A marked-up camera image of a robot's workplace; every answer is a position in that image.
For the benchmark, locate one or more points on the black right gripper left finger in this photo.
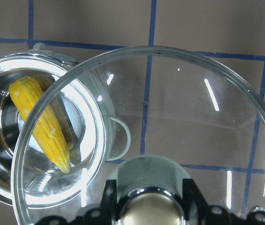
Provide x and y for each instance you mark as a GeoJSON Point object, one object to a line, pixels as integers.
{"type": "Point", "coordinates": [104, 214]}

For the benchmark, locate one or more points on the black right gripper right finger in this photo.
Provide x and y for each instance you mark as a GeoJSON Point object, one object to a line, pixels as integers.
{"type": "Point", "coordinates": [198, 212]}

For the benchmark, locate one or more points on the pale green cooking pot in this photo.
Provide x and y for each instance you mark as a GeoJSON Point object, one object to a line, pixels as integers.
{"type": "Point", "coordinates": [83, 99]}

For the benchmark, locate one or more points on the glass pot lid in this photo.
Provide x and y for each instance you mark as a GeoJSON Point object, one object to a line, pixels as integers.
{"type": "Point", "coordinates": [190, 117]}

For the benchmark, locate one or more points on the yellow corn cob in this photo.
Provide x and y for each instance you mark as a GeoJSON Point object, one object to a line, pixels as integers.
{"type": "Point", "coordinates": [25, 93]}

